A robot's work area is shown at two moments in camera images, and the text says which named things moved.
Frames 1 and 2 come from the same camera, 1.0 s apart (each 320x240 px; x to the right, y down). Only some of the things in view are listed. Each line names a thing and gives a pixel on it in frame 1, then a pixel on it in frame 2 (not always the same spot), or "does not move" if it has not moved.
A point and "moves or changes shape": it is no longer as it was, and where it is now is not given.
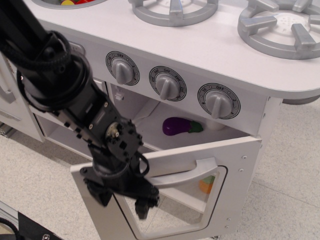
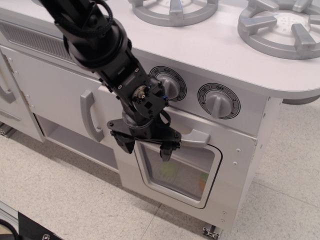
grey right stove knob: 219,100 does not move
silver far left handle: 7,96 does not move
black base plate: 29,229 does not move
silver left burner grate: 176,17 does not move
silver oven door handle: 164,168 → 196,138
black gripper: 124,174 → 144,126
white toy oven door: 203,195 moves or changes shape
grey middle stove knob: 168,83 does not move
